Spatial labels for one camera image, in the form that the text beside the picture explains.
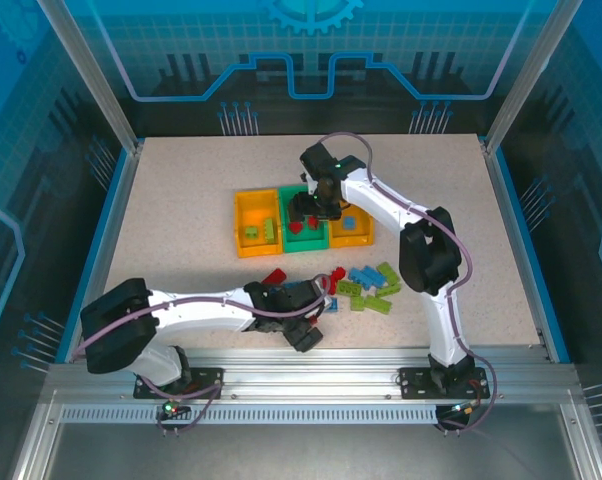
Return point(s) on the small red lego brick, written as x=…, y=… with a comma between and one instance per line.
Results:
x=338, y=273
x=312, y=222

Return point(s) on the small blue lego brick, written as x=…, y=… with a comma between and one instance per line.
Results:
x=349, y=222

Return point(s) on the yellow plastic bin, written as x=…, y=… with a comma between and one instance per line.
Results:
x=246, y=250
x=351, y=240

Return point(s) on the green plastic bin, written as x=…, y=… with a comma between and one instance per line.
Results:
x=301, y=245

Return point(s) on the small green lego brick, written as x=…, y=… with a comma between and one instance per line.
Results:
x=251, y=232

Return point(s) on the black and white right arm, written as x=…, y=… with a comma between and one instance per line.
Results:
x=426, y=250

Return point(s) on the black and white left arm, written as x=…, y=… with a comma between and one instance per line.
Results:
x=201, y=310

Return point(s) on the small LED connector board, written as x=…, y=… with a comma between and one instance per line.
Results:
x=463, y=409
x=173, y=409

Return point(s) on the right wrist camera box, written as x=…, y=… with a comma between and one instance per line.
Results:
x=309, y=183

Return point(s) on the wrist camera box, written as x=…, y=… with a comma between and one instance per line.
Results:
x=309, y=183
x=320, y=287

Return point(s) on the wide aluminium base rail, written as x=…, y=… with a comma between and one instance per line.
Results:
x=306, y=370

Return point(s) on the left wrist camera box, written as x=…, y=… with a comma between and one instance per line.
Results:
x=320, y=287

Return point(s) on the aluminium frame post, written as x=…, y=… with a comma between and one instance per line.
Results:
x=526, y=75
x=91, y=75

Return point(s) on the aluminium lower frame rail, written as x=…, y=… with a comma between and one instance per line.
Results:
x=588, y=440
x=36, y=440

